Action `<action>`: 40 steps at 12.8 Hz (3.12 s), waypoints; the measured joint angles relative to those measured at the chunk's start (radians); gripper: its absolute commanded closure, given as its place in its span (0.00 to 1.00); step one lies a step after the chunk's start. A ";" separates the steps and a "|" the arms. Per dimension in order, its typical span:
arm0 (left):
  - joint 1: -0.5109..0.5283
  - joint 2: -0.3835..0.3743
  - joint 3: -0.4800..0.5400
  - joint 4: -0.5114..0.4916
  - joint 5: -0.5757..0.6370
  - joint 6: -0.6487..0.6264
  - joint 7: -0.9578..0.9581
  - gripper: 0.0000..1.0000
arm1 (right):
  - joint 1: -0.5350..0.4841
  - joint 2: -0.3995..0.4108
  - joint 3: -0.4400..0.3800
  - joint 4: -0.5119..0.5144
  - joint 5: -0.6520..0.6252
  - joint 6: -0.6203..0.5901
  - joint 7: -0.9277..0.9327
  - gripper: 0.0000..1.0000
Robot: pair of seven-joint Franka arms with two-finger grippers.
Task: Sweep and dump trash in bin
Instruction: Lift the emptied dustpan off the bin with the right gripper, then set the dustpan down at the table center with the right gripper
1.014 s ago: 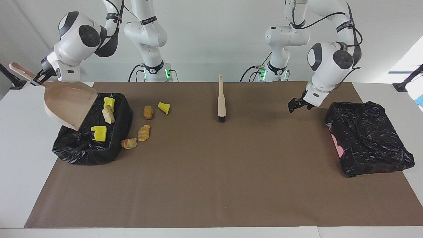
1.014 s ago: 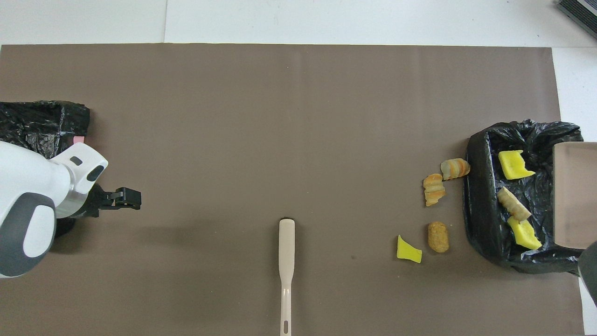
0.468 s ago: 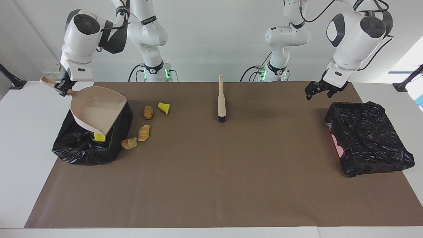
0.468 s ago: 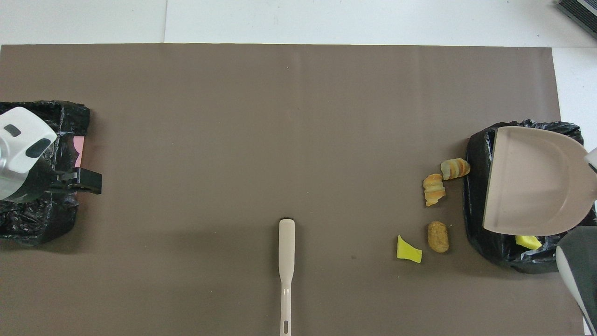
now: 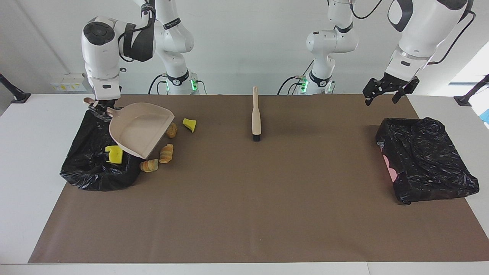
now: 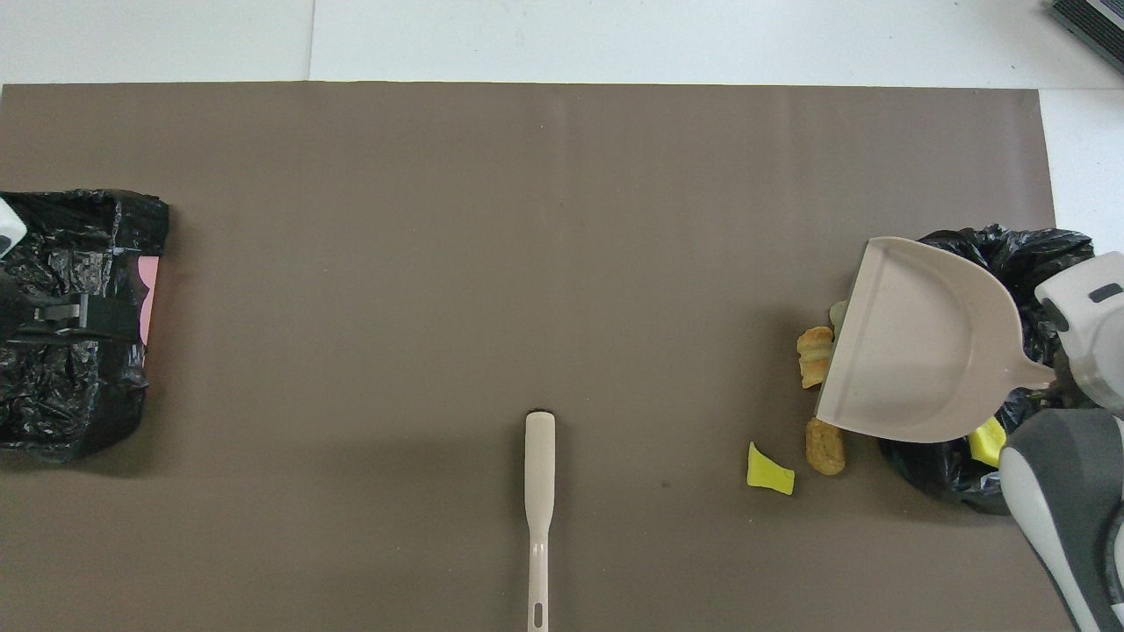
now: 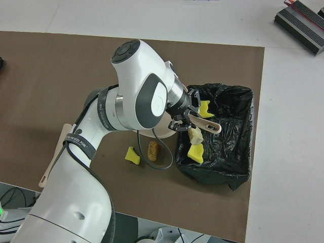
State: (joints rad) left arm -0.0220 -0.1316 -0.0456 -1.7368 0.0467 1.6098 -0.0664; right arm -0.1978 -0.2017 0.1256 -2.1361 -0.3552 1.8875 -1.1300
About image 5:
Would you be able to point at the white wall socket box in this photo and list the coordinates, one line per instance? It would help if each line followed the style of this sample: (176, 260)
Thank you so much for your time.
(68, 82)

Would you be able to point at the notched yellow sponge piece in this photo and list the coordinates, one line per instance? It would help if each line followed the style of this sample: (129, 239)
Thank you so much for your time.
(114, 154)

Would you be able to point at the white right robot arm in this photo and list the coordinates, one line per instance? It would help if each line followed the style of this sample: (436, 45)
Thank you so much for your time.
(99, 49)

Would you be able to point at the beige hand brush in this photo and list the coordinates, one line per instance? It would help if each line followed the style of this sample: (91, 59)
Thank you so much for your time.
(256, 114)

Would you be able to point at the orange croissant toy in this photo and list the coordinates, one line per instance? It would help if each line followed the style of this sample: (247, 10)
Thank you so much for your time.
(166, 152)

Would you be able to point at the black camera stand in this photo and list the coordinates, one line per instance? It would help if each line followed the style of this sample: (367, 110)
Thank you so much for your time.
(15, 93)
(468, 97)

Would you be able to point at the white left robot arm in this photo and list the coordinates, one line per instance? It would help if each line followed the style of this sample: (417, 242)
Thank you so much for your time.
(420, 30)

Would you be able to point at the brown bread nugget toy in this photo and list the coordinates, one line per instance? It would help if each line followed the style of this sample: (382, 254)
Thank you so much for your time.
(172, 130)

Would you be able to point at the beige plastic dustpan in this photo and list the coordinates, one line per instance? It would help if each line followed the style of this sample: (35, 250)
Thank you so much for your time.
(141, 130)

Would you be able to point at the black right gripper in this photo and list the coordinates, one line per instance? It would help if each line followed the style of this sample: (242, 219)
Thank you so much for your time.
(107, 104)

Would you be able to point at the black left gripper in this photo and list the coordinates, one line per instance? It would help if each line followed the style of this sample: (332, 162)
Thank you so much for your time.
(397, 82)

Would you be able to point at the yellow sponge wedge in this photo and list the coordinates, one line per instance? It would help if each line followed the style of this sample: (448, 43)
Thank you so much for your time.
(189, 125)

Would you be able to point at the brown table mat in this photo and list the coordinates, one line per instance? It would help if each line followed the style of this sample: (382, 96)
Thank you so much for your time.
(267, 210)

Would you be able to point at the light blue object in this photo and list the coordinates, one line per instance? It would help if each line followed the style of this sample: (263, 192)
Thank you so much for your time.
(486, 116)

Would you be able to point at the black bagged pink bin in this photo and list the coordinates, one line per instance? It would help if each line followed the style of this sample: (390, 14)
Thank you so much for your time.
(424, 160)

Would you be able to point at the striped beige croissant toy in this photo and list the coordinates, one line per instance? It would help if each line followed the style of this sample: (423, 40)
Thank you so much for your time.
(149, 165)

